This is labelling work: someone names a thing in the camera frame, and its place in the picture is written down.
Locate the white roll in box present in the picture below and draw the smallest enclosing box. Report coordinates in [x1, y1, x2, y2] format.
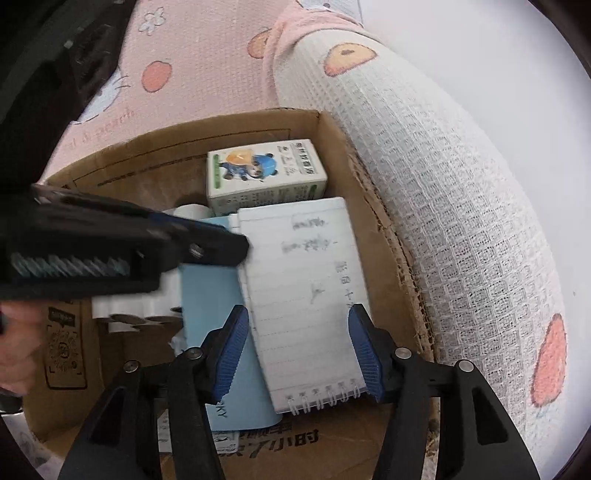
[92, 269, 182, 325]
[172, 204, 213, 221]

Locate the light blue box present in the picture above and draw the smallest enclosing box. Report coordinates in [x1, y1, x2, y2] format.
[180, 217, 281, 431]

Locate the person's hand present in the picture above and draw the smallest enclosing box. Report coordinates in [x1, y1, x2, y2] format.
[0, 301, 43, 396]

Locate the white green cartoon carton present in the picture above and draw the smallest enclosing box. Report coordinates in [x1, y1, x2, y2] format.
[206, 139, 328, 216]

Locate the white spiral notebook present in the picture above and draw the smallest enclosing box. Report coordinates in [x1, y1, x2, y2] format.
[229, 197, 370, 415]

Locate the pink Hello Kitty sofa cover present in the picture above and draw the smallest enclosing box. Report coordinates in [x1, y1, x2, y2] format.
[44, 1, 567, 466]

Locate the brown cardboard box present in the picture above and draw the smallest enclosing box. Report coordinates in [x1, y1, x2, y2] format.
[24, 109, 429, 479]

